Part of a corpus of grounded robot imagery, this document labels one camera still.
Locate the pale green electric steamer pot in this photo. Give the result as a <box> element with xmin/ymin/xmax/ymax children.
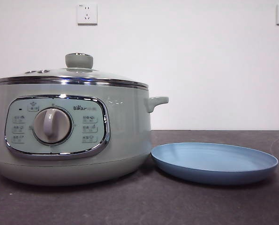
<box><xmin>0</xmin><ymin>83</ymin><xmax>170</xmax><ymax>187</ymax></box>

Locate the glass lid with green knob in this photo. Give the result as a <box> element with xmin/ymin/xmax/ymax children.
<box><xmin>0</xmin><ymin>53</ymin><xmax>151</xmax><ymax>91</ymax></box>

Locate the blue round plate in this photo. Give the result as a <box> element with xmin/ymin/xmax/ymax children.
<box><xmin>151</xmin><ymin>142</ymin><xmax>279</xmax><ymax>184</ymax></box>

